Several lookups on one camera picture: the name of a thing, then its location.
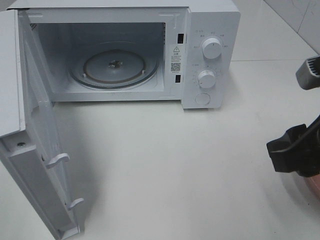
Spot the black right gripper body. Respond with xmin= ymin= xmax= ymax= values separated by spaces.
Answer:
xmin=285 ymin=117 xmax=320 ymax=176

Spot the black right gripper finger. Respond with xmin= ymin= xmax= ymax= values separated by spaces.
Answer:
xmin=266 ymin=134 xmax=299 ymax=173

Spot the pink plate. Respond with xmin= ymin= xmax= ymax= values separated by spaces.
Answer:
xmin=300 ymin=172 xmax=320 ymax=200

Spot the white timer knob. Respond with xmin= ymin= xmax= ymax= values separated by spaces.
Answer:
xmin=197 ymin=70 xmax=217 ymax=89

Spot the white microwave door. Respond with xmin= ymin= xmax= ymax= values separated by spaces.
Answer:
xmin=0 ymin=9 xmax=83 ymax=240

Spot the round door release button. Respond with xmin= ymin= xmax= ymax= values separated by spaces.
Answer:
xmin=195 ymin=93 xmax=211 ymax=105

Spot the white power knob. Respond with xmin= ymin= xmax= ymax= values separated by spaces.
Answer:
xmin=201 ymin=36 xmax=222 ymax=60

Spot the white microwave oven body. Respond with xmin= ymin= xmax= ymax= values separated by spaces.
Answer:
xmin=5 ymin=0 xmax=241 ymax=109

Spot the glass turntable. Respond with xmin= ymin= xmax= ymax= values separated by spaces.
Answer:
xmin=69 ymin=41 xmax=163 ymax=90

